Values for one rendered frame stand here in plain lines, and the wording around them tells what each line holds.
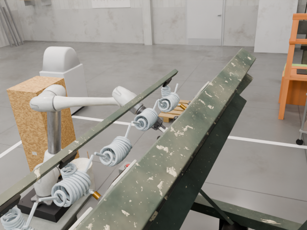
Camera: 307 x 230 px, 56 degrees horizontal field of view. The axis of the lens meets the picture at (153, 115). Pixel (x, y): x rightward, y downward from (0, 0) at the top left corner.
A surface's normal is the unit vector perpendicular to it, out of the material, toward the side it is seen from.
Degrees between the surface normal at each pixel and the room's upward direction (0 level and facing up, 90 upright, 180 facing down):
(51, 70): 71
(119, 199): 34
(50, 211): 2
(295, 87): 90
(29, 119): 90
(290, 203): 0
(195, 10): 90
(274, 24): 76
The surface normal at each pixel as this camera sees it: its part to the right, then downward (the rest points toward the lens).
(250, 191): -0.05, -0.90
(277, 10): -0.36, 0.19
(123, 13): -0.36, 0.42
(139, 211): 0.45, -0.66
